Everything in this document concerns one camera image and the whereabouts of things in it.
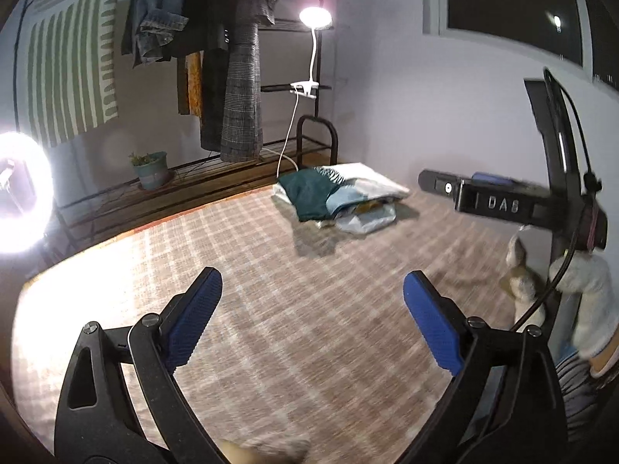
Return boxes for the beige checkered bed blanket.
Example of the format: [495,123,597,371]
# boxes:
[12,188,513,463]

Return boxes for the light blue folded garment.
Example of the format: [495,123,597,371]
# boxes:
[325,178,389,217]

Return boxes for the green potted plant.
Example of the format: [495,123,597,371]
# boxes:
[129,151,172,192]

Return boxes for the dark green garment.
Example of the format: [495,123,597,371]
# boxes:
[278,167,344,222]

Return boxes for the bright ring light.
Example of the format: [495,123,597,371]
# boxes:
[1,131,55,254]

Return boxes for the white clip-on lamp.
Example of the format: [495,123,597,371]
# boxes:
[275,5,335,181]

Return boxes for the gloved right hand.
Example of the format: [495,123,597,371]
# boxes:
[499,236,618,379]

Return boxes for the white cream garment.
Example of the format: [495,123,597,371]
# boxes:
[273,162,410,236]

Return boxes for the black metal clothes rack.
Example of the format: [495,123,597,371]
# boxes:
[55,5,339,254]

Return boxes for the grey plaid hanging coat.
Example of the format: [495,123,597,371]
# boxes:
[200,0,278,164]

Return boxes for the yellow orange hanging cloth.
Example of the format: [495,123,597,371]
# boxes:
[176,51,202,119]

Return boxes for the green striped wall hanging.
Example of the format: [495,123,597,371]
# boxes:
[17,0,118,148]

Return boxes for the dark window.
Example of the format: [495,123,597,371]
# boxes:
[424,0,618,89]

